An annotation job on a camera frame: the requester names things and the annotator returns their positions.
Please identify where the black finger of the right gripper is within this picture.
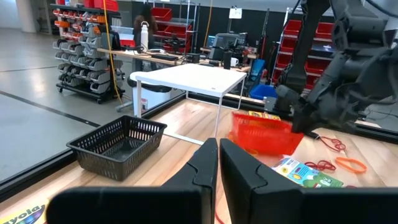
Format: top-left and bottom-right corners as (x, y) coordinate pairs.
(300, 111), (321, 133)
(292, 104), (312, 133)

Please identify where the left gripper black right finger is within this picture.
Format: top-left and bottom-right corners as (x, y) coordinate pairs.
(219, 138), (398, 224)

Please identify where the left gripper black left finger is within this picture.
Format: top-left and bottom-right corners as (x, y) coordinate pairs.
(46, 138), (218, 224)

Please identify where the Crayola crayon box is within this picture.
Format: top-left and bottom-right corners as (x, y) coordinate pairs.
(248, 110), (282, 121)
(0, 198), (49, 224)
(271, 157), (345, 189)

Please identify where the red plastic mesh basket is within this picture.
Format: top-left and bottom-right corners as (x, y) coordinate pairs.
(228, 111), (305, 156)

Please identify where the black plastic mesh basket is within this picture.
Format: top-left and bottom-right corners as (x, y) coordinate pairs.
(66, 114), (168, 182)

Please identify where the wooden desk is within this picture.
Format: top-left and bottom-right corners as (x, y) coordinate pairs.
(96, 46), (259, 74)

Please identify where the blue plastic bin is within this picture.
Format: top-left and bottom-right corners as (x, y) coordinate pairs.
(248, 83), (279, 101)

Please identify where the red bin shelf rack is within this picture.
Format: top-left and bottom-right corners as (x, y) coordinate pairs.
(151, 0), (200, 54)
(271, 18), (336, 91)

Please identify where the black tumbler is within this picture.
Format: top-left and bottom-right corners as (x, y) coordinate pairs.
(223, 50), (233, 70)

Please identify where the white trash bin black liner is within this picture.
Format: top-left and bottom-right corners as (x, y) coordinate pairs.
(127, 71), (174, 118)

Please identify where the grey computer monitor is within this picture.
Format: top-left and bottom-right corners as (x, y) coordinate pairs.
(212, 32), (248, 50)

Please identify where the white perforated metal shelf riser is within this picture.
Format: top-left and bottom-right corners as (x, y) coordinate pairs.
(129, 63), (248, 146)

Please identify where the white paper sign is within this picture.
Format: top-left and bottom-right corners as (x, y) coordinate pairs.
(228, 6), (243, 20)

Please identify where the black keyboard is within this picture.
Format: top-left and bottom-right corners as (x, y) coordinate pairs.
(150, 53), (180, 62)

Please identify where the grey parts bin rack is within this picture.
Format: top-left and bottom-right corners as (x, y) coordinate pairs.
(52, 2), (126, 105)

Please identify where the white water bottle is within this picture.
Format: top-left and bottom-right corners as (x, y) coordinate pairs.
(140, 21), (150, 52)

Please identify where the person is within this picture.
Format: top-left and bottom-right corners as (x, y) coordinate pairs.
(132, 4), (159, 52)

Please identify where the red storage crate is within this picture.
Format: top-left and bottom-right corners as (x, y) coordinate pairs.
(93, 0), (119, 12)

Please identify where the yellow hanging cable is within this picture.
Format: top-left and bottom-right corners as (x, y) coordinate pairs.
(203, 0), (214, 47)
(102, 0), (124, 105)

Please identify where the black aluminium table frame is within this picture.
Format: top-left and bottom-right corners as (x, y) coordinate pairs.
(0, 90), (398, 203)

